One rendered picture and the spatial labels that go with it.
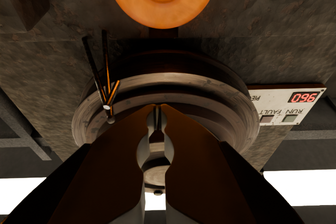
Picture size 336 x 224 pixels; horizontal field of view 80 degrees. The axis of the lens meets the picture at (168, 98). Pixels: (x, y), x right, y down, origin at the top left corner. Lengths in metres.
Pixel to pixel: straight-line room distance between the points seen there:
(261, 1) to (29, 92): 0.65
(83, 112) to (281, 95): 0.55
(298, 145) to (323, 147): 0.92
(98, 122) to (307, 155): 9.07
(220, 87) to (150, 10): 0.19
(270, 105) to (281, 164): 7.96
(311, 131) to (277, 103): 5.70
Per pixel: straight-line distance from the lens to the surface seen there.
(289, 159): 8.91
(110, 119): 0.32
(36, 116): 0.82
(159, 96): 0.38
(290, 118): 0.80
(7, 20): 0.37
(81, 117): 0.49
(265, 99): 0.68
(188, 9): 0.34
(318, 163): 9.37
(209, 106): 0.41
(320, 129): 6.52
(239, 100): 0.45
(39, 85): 0.69
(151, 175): 0.50
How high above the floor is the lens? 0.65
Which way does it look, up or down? 46 degrees up
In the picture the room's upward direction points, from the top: 179 degrees clockwise
